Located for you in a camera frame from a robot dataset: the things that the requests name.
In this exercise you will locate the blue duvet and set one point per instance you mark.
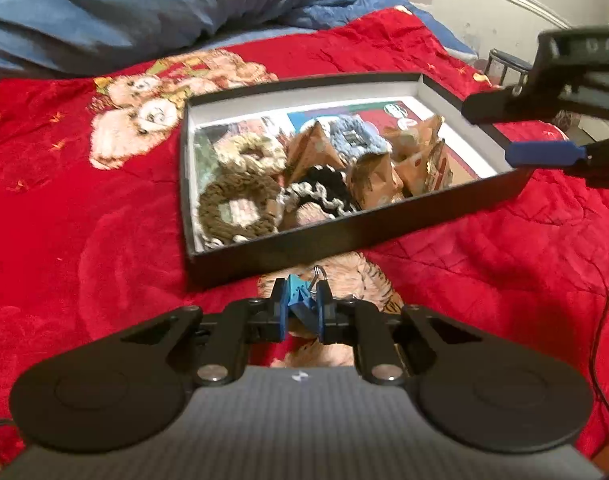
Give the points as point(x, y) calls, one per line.
point(134, 5)

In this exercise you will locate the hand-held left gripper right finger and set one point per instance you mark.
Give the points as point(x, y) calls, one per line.
point(320, 312)

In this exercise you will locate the blue binder clip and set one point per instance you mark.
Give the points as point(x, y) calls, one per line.
point(299, 301)

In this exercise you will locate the blue crochet scrunchie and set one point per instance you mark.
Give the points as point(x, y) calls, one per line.
point(357, 136)

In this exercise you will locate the black and white scrunchie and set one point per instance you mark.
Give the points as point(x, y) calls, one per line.
point(319, 191)

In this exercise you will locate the cream crochet scrunchie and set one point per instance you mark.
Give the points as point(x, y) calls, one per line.
point(249, 152)

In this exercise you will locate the black metal stool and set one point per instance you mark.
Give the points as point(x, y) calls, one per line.
point(504, 60)

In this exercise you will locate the light blue bed sheet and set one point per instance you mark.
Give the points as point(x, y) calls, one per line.
point(434, 35)

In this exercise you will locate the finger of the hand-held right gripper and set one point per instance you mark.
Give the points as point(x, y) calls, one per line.
point(539, 154)
point(494, 106)

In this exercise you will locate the red printed blanket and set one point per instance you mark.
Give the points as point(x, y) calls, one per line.
point(84, 235)

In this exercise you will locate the black cardboard box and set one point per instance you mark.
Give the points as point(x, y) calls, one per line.
point(334, 240)

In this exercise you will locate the olive brown crochet scrunchie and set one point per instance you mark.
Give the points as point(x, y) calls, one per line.
point(237, 206)

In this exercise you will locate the brown triangular snack packet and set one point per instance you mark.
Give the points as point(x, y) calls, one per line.
point(312, 152)
point(432, 172)
point(374, 181)
point(412, 137)

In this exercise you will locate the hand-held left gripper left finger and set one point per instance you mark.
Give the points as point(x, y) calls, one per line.
point(283, 306)

